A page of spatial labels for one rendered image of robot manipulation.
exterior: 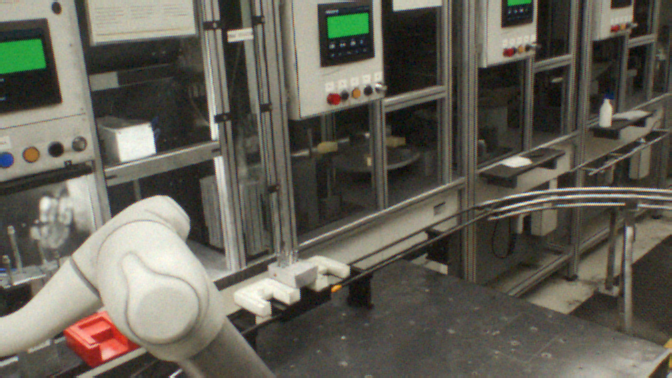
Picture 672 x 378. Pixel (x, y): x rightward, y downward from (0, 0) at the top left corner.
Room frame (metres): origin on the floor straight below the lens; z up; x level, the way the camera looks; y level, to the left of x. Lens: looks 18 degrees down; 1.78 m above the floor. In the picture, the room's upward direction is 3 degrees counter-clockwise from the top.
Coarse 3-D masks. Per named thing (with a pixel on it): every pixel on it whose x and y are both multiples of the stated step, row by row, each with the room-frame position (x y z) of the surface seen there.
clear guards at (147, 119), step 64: (128, 0) 1.76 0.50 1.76; (192, 0) 1.89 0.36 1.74; (128, 64) 1.74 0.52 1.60; (192, 64) 1.88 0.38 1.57; (256, 64) 2.03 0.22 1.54; (128, 128) 1.73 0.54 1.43; (192, 128) 1.86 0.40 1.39; (256, 128) 2.01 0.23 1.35; (64, 192) 1.59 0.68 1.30; (256, 192) 2.00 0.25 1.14; (0, 256) 1.47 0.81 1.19; (64, 256) 1.57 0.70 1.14; (256, 256) 1.98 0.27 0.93
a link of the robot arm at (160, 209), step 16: (128, 208) 1.02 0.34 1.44; (144, 208) 1.00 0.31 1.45; (160, 208) 1.00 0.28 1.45; (176, 208) 1.02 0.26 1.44; (112, 224) 0.97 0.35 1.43; (176, 224) 0.99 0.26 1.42; (96, 240) 0.96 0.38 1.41; (80, 256) 0.97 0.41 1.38; (96, 256) 0.93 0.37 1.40; (96, 272) 0.95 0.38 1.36; (96, 288) 0.94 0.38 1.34
